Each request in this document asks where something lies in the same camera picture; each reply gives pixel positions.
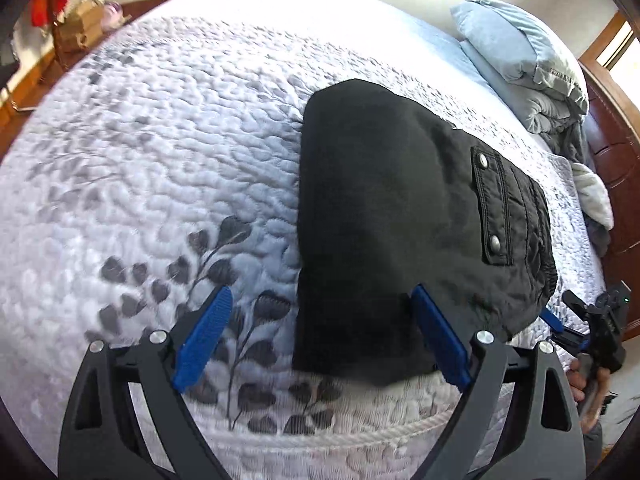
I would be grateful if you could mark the light blue pillow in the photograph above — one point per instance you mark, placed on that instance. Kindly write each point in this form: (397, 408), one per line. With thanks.
(520, 55)

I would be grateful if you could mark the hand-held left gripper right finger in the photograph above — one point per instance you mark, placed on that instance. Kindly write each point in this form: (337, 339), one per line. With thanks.
(442, 340)

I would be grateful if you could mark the person's right hand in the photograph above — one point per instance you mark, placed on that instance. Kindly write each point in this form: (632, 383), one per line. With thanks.
(585, 385)

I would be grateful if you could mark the black jacket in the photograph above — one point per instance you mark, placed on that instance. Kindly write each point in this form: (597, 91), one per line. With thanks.
(375, 210)

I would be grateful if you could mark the white quilted leaf-print bed cover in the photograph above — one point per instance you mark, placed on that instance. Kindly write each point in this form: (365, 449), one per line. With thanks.
(150, 160)

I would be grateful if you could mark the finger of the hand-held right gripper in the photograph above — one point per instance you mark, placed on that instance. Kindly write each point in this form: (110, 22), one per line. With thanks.
(552, 320)

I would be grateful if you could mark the person's right forearm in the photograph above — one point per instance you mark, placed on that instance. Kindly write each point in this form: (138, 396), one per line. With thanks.
(594, 445)

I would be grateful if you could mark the wooden headboard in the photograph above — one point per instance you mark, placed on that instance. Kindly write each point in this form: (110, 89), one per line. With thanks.
(617, 125)

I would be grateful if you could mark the wooden window frame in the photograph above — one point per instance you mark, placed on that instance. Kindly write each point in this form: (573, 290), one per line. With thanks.
(607, 35)

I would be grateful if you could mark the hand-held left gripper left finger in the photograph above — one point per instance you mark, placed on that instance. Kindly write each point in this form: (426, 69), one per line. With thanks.
(202, 340)

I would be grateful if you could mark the red cloth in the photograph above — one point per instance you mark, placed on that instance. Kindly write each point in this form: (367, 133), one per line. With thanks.
(47, 0)

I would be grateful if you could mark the brown paper bag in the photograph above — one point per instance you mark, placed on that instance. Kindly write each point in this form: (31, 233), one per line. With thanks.
(75, 27)

